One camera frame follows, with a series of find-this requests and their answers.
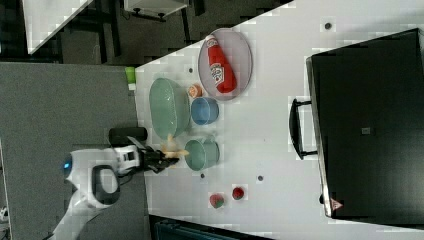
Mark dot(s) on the green mug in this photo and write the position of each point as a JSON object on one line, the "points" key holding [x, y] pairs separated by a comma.
{"points": [[203, 153]]}

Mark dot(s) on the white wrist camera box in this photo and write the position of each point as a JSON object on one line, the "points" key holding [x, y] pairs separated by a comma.
{"points": [[128, 159]]}

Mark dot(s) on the black toaster oven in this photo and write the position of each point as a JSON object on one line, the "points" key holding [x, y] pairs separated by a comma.
{"points": [[367, 105]]}

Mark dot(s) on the orange slice toy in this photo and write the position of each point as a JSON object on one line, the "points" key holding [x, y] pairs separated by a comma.
{"points": [[195, 90]]}

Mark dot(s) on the black oven door handle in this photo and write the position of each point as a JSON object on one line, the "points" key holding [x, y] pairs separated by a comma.
{"points": [[295, 129]]}

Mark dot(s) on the blue cup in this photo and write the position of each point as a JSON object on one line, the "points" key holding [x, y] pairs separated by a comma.
{"points": [[204, 110]]}

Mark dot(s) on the red ketchup bottle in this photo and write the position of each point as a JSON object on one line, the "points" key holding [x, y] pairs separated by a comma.
{"points": [[220, 68]]}

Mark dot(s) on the red tomato toy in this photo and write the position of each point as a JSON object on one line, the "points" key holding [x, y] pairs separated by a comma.
{"points": [[238, 193]]}

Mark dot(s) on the green perforated colander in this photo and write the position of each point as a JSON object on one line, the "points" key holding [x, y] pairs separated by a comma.
{"points": [[169, 107]]}

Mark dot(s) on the black cylinder speaker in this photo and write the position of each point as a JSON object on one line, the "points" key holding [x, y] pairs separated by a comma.
{"points": [[120, 136]]}

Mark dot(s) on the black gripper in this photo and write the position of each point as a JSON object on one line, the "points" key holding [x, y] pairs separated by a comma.
{"points": [[153, 160]]}

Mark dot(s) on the peeled toy banana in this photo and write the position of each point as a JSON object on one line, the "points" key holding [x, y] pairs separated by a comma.
{"points": [[171, 149]]}

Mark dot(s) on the red strawberry toy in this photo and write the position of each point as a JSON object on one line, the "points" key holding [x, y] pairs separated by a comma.
{"points": [[216, 200]]}

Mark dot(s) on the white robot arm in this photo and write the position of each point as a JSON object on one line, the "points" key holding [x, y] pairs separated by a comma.
{"points": [[94, 174]]}

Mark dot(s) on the grey round plate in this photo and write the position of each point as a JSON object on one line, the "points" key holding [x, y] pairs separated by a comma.
{"points": [[237, 52]]}

